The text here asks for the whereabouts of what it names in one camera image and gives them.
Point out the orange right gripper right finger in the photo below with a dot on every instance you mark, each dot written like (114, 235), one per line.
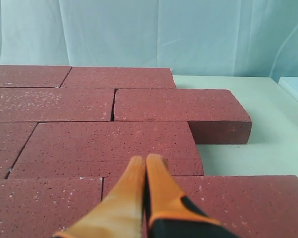
(169, 217)

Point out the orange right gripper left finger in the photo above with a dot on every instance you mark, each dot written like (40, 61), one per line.
(120, 213)

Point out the red brick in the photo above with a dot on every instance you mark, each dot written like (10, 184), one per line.
(55, 104)
(249, 206)
(36, 208)
(13, 137)
(103, 149)
(119, 78)
(215, 116)

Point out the red brick hidden row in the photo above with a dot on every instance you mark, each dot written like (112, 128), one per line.
(33, 76)

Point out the white fabric backdrop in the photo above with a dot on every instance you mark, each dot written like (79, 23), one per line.
(191, 37)

